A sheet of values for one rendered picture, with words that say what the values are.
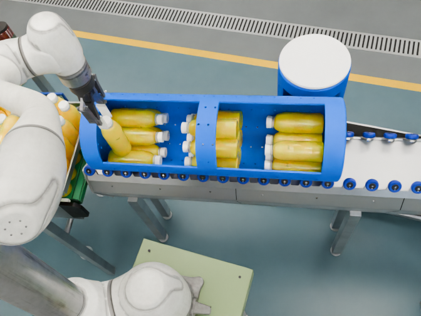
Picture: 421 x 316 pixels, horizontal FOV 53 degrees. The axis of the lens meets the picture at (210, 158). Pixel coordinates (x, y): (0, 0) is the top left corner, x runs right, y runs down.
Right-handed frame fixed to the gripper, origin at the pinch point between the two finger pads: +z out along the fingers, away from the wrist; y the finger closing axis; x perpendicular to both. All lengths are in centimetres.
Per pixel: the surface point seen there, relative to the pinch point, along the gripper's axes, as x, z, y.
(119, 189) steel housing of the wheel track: 6.2, 42.1, -7.7
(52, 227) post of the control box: 34, 49, -23
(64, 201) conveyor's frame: 26.2, 38.5, -15.6
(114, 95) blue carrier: 1.5, 7.0, 13.4
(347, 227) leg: -88, 81, -4
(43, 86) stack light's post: 53, 38, 40
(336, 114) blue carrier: -73, 4, 6
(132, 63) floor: 55, 129, 130
